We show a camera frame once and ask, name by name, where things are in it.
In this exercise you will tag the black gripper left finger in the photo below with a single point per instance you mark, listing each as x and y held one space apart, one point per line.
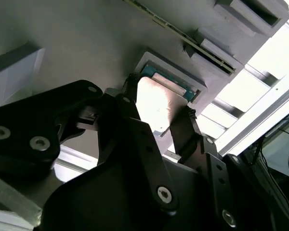
26 120

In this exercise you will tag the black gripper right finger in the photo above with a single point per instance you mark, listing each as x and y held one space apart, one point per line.
185 134

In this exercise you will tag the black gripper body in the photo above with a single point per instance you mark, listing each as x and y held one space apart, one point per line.
98 204

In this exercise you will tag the silver CPU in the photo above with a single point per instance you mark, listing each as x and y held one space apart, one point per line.
156 103

